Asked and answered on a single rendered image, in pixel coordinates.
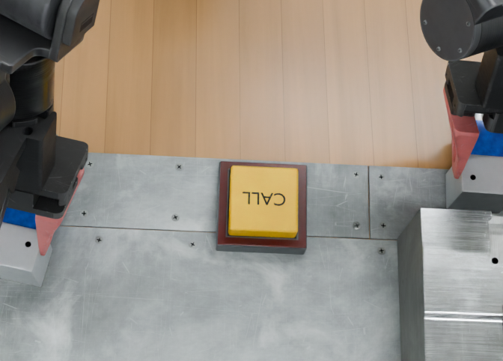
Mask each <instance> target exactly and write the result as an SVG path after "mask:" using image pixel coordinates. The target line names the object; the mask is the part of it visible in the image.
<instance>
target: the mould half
mask: <svg viewBox="0 0 503 361"><path fill-rule="evenodd" d="M488 218H492V212H491V211H486V210H453V209H436V208H420V210H419V211H418V212H417V214H416V215H415V216H414V217H413V218H412V220H411V221H410V223H409V224H408V225H407V227H405V229H404V230H403V231H402V233H401V234H400V236H399V237H398V238H397V256H398V280H399V304H400V352H401V361H503V323H502V318H503V308H502V305H503V264H491V254H490V231H489V220H488Z"/></svg>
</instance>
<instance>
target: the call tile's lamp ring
mask: <svg viewBox="0 0 503 361"><path fill-rule="evenodd" d="M231 166H259V167H275V168H292V169H298V173H299V240H278V239H260V238H241V237H225V235H226V213H227V191H228V169H231ZM218 245H235V246H270V247H288V248H306V166H305V165H289V164H272V163H241V162H225V161H221V167H220V187H219V227H218Z"/></svg>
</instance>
